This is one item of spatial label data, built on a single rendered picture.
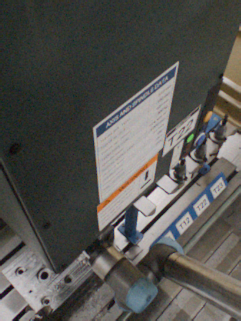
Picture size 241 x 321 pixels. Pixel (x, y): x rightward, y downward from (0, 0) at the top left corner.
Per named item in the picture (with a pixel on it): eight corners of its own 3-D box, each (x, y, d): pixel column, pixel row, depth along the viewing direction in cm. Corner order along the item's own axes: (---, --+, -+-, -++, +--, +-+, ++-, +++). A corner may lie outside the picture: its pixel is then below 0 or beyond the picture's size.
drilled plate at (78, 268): (107, 262, 132) (107, 257, 128) (46, 324, 121) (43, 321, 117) (66, 221, 141) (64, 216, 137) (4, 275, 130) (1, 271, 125)
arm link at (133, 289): (135, 319, 85) (138, 312, 77) (102, 285, 89) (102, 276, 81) (158, 294, 88) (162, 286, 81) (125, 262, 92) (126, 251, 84)
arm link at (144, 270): (156, 289, 99) (161, 278, 90) (129, 320, 95) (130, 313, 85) (135, 269, 102) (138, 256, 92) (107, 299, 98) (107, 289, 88)
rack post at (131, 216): (144, 236, 142) (149, 202, 117) (135, 246, 140) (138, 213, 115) (125, 220, 146) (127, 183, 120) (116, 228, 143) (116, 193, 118)
